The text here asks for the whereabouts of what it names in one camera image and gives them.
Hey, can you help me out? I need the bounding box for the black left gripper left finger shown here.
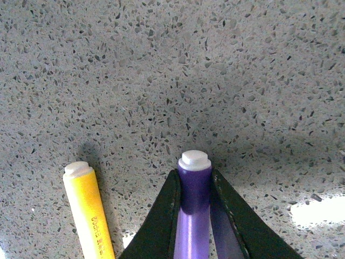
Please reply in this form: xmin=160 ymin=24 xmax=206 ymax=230
xmin=120 ymin=169 xmax=181 ymax=259

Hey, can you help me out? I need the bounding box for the purple highlighter pen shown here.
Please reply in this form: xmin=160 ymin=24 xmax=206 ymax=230
xmin=173 ymin=150 xmax=245 ymax=259

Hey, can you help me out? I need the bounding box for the yellow highlighter pen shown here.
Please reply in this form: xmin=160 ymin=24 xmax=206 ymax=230
xmin=63 ymin=161 xmax=115 ymax=258

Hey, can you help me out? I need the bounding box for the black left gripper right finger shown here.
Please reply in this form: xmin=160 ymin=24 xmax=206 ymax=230
xmin=210 ymin=169 xmax=302 ymax=258

